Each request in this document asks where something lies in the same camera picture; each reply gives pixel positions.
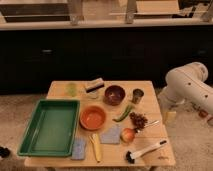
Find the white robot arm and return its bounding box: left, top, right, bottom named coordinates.
left=158, top=62, right=213, bottom=127

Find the yellow banana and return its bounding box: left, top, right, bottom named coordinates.
left=89, top=134, right=102, bottom=162

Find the red apple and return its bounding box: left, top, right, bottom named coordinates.
left=121, top=128, right=135, bottom=143

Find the blue sponge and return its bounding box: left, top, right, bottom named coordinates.
left=71, top=138, right=86, bottom=160

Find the bunch of dark grapes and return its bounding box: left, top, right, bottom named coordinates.
left=130, top=112, right=148, bottom=130

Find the grey folded cloth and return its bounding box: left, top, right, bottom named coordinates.
left=100, top=124, right=121, bottom=144

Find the light green cup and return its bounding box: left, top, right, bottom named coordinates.
left=66, top=82, right=77, bottom=97

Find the green plastic tray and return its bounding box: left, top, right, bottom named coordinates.
left=17, top=99, right=80, bottom=157

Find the white handled black brush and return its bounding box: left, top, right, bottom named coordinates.
left=126, top=140, right=167, bottom=164

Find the dark red bowl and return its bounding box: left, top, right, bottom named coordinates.
left=104, top=85, right=126, bottom=106

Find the black white board eraser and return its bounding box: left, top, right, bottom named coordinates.
left=85, top=78, right=104, bottom=93

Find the orange bowl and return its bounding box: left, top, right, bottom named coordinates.
left=79, top=105, right=106, bottom=131

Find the metal spoon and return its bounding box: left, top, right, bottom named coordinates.
left=134, top=120, right=160, bottom=133

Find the clear small bowl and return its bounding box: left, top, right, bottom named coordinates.
left=88, top=90, right=99, bottom=99

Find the wooden table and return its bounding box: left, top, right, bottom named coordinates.
left=24, top=81, right=175, bottom=169

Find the metal cup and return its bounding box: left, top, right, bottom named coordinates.
left=132, top=89, right=144, bottom=104

